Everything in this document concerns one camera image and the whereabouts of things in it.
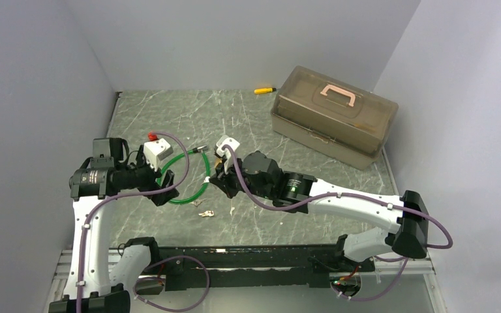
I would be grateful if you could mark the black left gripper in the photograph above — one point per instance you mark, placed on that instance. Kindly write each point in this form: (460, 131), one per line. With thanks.
(152, 185)

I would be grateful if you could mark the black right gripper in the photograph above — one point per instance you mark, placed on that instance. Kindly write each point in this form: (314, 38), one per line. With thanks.
(223, 180)

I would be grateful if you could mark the silver key bunch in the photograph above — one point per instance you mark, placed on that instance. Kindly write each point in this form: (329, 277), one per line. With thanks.
(208, 213)

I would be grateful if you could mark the small silver key pair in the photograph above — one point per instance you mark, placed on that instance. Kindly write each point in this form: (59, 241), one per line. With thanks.
(197, 202)

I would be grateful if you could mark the brass padlock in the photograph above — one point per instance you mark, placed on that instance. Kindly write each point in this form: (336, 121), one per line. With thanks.
(219, 164)

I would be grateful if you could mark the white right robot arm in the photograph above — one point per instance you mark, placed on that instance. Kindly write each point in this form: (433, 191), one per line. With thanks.
(399, 222)

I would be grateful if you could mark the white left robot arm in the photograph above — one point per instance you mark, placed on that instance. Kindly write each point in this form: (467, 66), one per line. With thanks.
(92, 286)

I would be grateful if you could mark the yellow screwdriver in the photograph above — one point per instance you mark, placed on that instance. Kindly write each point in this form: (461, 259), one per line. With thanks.
(264, 90)

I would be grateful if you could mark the translucent brown toolbox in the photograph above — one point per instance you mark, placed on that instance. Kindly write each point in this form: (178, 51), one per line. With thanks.
(339, 120)

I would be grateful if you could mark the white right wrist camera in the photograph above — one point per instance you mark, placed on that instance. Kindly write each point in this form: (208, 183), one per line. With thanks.
(225, 148)

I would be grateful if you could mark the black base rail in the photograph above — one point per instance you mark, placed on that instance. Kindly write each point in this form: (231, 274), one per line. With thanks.
(315, 266)

